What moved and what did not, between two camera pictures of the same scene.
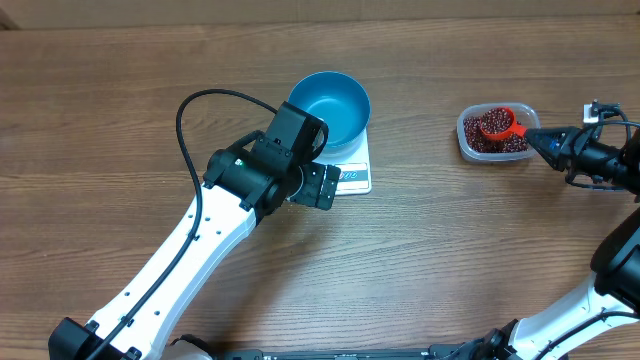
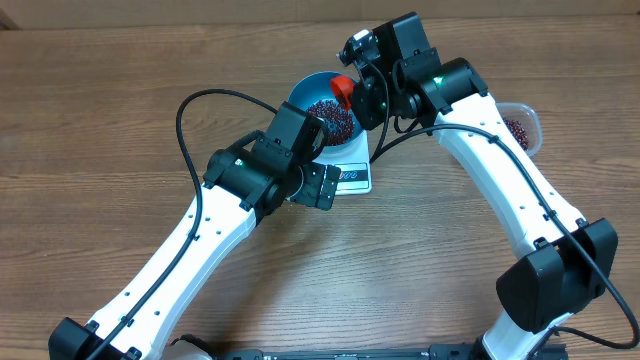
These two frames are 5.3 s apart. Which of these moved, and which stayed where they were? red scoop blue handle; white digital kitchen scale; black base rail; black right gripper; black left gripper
Moved: red scoop blue handle; black right gripper
Stayed: black base rail; white digital kitchen scale; black left gripper
